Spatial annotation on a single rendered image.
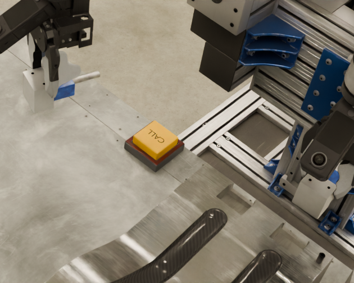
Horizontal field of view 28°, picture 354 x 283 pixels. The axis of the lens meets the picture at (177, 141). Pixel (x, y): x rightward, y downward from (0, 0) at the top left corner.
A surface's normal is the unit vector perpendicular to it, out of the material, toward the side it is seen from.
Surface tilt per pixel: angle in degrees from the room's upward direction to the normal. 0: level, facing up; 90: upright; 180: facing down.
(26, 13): 33
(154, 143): 0
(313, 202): 90
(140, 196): 0
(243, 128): 0
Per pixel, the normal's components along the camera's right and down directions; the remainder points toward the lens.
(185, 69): 0.14, -0.66
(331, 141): -0.18, -0.29
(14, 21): -0.36, -0.42
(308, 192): -0.62, 0.52
